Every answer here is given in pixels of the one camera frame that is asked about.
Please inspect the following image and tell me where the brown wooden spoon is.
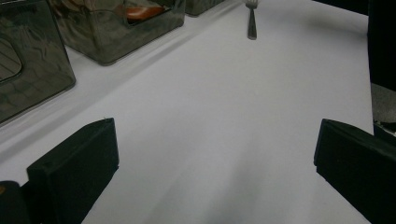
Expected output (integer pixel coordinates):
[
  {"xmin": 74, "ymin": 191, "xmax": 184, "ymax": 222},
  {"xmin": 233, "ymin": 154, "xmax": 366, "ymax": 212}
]
[{"xmin": 123, "ymin": 5, "xmax": 166, "ymax": 22}]

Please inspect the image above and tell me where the white table mat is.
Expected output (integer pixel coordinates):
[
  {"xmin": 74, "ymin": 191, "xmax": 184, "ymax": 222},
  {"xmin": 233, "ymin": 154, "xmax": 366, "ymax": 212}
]
[{"xmin": 0, "ymin": 0, "xmax": 375, "ymax": 224}]

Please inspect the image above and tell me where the smoky transparent plastic bin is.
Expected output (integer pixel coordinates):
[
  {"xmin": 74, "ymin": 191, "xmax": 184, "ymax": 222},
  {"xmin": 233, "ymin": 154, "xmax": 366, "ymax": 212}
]
[
  {"xmin": 0, "ymin": 0, "xmax": 77, "ymax": 124},
  {"xmin": 46, "ymin": 0, "xmax": 187, "ymax": 66},
  {"xmin": 184, "ymin": 0, "xmax": 226, "ymax": 17}
]

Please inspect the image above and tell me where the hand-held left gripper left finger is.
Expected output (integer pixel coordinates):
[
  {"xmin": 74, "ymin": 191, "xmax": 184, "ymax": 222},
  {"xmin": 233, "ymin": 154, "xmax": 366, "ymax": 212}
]
[{"xmin": 26, "ymin": 117, "xmax": 120, "ymax": 224}]

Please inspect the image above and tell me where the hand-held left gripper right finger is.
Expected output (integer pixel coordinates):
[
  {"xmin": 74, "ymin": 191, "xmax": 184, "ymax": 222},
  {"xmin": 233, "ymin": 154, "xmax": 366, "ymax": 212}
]
[{"xmin": 313, "ymin": 118, "xmax": 396, "ymax": 224}]

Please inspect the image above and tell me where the metal fork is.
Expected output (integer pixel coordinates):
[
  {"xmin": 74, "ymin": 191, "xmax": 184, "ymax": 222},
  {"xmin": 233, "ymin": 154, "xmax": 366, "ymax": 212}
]
[{"xmin": 245, "ymin": 0, "xmax": 260, "ymax": 41}]

